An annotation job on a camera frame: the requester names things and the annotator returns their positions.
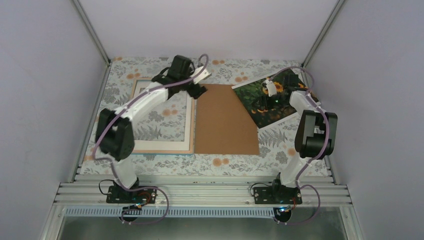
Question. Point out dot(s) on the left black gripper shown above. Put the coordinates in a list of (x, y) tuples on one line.
[(197, 91)]

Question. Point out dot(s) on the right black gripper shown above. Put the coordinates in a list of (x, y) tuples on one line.
[(263, 99)]

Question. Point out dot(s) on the sunflower photo print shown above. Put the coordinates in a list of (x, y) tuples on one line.
[(286, 82)]

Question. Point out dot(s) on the teal wooden picture frame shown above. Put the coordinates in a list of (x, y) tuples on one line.
[(188, 132)]

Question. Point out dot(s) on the white paper mat border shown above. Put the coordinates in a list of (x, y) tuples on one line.
[(179, 142)]

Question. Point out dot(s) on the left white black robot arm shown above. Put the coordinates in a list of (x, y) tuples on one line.
[(114, 135)]

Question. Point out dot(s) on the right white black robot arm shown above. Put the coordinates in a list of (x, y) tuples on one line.
[(315, 136)]

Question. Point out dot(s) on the floral patterned table mat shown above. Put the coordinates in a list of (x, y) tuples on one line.
[(167, 121)]

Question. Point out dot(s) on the brown backing board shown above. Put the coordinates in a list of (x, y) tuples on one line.
[(223, 125)]

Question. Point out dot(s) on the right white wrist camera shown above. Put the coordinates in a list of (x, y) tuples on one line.
[(270, 87)]

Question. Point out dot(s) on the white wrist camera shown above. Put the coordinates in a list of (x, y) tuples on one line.
[(270, 87), (200, 74)]

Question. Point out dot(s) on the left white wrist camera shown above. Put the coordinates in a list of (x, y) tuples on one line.
[(200, 74)]

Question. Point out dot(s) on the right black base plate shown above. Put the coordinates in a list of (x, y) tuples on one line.
[(266, 195)]

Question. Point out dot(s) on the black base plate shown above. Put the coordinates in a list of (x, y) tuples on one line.
[(266, 195), (117, 195)]

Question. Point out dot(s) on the right aluminium corner post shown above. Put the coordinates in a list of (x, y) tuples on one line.
[(323, 32)]

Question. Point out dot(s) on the aluminium corner post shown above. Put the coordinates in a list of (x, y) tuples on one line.
[(91, 30), (323, 32)]

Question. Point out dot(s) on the left aluminium corner post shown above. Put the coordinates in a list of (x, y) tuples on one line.
[(91, 30)]

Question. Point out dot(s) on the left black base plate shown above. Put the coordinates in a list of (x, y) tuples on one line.
[(117, 195)]

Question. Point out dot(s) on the aluminium rail base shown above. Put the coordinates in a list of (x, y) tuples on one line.
[(326, 212)]

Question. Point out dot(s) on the slotted grey cable duct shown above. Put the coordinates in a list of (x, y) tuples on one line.
[(173, 212)]

